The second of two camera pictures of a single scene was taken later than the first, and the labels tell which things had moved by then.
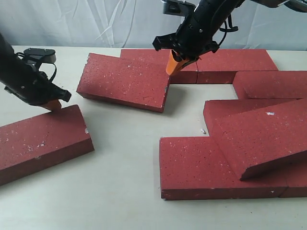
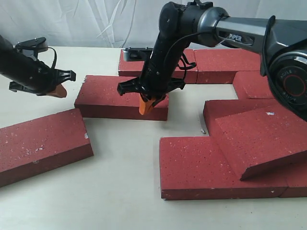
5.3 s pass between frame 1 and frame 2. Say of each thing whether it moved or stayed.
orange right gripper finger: moved
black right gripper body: moved
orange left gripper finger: moved
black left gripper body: moved
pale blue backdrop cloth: stayed
